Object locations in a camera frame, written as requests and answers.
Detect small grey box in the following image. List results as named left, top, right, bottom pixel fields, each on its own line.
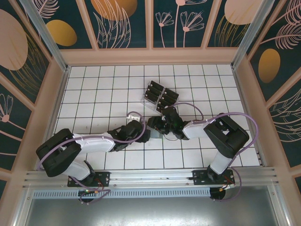
left=150, top=129, right=166, bottom=140

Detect clear acrylic card display stand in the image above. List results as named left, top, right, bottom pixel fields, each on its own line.
left=140, top=80, right=181, bottom=113

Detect grey metal sheet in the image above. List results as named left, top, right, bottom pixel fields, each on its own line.
left=22, top=185, right=290, bottom=226

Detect purple cable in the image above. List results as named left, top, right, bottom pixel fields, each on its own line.
left=175, top=102, right=259, bottom=203
left=37, top=111, right=148, bottom=205

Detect aluminium mounting rail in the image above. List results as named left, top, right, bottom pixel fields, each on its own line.
left=23, top=166, right=279, bottom=189

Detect slotted grey cable tray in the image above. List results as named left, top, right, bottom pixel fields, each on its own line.
left=32, top=188, right=212, bottom=200

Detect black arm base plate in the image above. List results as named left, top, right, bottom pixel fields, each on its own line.
left=192, top=169, right=236, bottom=187
left=67, top=171, right=111, bottom=188

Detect dark wall panel white flowers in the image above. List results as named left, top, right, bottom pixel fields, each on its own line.
left=151, top=0, right=209, bottom=49
left=0, top=70, right=36, bottom=171

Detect dark wall panel peach disc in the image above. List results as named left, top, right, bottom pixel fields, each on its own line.
left=206, top=0, right=256, bottom=49
left=0, top=0, right=53, bottom=108

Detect dark wall panel feather leaves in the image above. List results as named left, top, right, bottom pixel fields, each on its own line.
left=265, top=87, right=301, bottom=169

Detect clear acrylic rail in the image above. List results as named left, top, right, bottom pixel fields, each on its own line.
left=231, top=0, right=270, bottom=69

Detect dark wall panel orange oval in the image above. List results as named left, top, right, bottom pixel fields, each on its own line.
left=246, top=0, right=301, bottom=103

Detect aluminium frame post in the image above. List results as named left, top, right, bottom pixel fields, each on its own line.
left=18, top=0, right=71, bottom=73

